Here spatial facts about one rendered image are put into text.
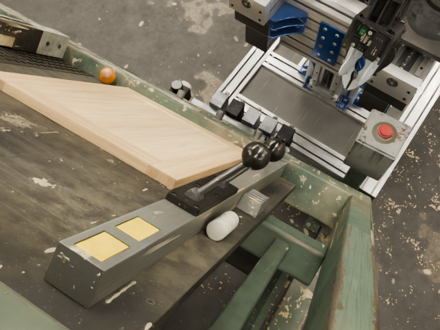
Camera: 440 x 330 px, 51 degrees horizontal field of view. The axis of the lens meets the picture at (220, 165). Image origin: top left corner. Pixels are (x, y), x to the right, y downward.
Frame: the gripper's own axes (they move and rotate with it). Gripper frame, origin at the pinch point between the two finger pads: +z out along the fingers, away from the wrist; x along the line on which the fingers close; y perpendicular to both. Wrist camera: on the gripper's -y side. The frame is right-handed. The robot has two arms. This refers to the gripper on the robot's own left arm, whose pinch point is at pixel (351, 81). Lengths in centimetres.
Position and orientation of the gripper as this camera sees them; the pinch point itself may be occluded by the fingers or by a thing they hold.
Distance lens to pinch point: 90.5
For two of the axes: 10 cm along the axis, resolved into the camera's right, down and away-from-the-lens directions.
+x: 8.0, 5.5, -2.5
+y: -5.5, 4.8, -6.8
